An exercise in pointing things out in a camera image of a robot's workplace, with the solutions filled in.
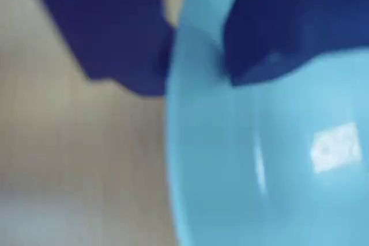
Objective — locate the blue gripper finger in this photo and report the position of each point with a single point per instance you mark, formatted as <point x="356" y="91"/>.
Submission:
<point x="294" y="24"/>
<point x="109" y="33"/>

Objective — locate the light blue-green plastic bowl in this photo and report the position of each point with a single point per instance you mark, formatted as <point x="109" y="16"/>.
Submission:
<point x="259" y="156"/>

